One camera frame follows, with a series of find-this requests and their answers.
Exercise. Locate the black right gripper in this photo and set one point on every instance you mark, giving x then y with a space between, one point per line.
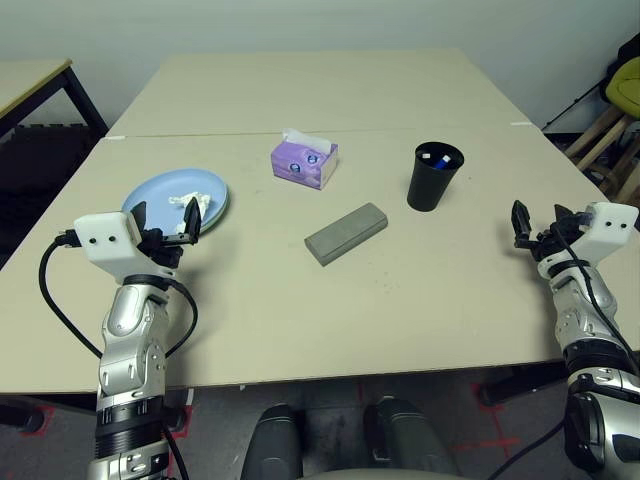
550 240

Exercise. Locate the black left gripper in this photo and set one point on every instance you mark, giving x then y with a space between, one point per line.
162 245

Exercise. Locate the white tissue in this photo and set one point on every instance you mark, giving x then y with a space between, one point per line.
180 199

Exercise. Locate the blue plastic plate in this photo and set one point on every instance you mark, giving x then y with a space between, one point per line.
160 190

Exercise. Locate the white marker blue cap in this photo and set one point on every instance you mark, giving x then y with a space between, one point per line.
442 161

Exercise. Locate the grey glasses case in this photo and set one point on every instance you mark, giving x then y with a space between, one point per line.
345 235

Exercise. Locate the black plastic cup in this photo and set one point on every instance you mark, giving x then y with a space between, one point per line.
430 190

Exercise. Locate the black tripod rod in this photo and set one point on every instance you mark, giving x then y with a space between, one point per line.
575 105

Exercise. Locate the black foam floor mat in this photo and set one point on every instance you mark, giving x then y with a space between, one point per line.
40 175

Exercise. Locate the purple tissue pack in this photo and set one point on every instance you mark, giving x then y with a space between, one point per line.
300 162

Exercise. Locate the yellow round object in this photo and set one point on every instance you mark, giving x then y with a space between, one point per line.
627 87

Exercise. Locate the side table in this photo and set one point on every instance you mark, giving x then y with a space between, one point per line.
25 82

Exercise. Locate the grey robot left leg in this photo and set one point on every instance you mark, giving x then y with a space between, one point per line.
275 440

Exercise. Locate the grey robot leg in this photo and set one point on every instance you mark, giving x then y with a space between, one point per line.
405 440
275 440

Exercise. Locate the grey robot right leg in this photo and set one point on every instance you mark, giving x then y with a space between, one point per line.
405 440

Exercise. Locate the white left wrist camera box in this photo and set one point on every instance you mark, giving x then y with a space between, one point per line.
107 240

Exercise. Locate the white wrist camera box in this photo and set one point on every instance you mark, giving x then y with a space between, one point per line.
607 225
107 240

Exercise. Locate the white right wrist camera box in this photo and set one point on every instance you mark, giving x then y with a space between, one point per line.
607 225

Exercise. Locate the wooden chair frame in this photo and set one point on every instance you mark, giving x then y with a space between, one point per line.
600 140

